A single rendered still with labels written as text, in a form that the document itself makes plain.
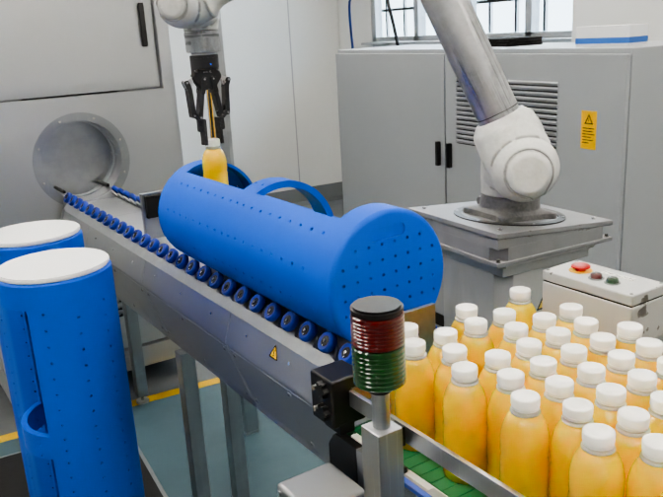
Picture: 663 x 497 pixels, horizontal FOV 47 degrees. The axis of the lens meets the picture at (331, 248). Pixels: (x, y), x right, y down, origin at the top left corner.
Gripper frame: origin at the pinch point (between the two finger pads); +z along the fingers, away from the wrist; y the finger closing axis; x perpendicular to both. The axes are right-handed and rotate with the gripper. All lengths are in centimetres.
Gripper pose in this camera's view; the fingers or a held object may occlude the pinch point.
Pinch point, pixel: (211, 131)
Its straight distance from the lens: 208.0
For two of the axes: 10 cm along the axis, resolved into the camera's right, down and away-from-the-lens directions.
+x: 5.5, 2.0, -8.1
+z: 0.6, 9.6, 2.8
